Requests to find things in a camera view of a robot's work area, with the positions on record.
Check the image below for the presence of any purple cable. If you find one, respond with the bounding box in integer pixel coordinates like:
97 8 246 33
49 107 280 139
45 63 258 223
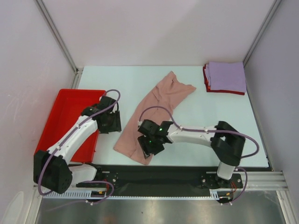
137 106 260 203
37 89 122 212

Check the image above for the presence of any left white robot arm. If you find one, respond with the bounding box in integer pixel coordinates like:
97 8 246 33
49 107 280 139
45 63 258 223
33 107 121 196

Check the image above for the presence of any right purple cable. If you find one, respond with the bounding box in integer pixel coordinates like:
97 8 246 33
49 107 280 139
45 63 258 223
137 106 260 203

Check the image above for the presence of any folded lilac t shirt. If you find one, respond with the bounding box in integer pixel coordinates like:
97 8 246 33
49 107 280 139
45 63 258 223
208 62 246 93

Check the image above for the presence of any white cable duct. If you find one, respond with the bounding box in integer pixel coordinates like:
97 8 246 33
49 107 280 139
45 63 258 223
44 189 229 200

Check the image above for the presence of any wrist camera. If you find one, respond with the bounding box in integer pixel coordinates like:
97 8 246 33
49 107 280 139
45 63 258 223
81 96 119 117
138 119 173 137

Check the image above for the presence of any aluminium frame rail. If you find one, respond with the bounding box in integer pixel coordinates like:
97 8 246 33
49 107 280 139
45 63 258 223
240 170 288 191

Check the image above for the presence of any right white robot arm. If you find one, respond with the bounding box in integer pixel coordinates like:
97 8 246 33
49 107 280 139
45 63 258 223
137 119 245 189

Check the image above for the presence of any folded orange t shirt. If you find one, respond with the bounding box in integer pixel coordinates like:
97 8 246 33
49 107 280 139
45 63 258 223
203 64 211 91

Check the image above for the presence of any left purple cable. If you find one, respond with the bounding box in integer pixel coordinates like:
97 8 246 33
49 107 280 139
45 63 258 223
37 89 122 212

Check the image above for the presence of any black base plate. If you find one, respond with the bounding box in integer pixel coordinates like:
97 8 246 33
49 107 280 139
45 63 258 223
73 165 246 198

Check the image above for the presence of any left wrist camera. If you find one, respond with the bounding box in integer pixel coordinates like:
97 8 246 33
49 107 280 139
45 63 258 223
81 96 119 117

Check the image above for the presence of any red plastic bin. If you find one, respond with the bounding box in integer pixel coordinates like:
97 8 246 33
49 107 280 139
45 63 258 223
35 89 106 152

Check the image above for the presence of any folded red t shirt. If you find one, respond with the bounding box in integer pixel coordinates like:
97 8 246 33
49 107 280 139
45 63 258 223
203 76 245 96

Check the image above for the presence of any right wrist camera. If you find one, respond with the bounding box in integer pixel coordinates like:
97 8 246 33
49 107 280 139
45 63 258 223
138 119 173 137

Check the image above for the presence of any pink t shirt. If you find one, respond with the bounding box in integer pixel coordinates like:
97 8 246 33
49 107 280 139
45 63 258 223
114 71 196 165

